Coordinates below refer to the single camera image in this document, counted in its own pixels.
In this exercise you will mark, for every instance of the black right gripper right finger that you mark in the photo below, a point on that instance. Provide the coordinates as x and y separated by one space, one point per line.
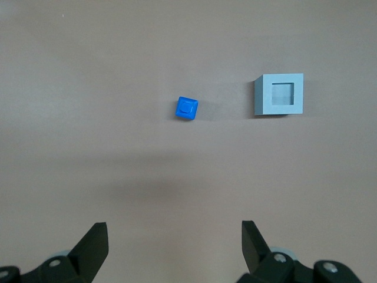
256 253

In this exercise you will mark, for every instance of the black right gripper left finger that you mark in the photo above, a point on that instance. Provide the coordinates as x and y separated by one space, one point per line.
88 250

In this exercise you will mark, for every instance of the blue plastic block part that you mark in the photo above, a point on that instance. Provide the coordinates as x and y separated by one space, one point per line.
186 108

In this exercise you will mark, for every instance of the gray square hollow base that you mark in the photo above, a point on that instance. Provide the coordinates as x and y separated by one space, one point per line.
265 97

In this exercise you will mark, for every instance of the brown table cover sheet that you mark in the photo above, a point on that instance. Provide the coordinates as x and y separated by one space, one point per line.
88 88

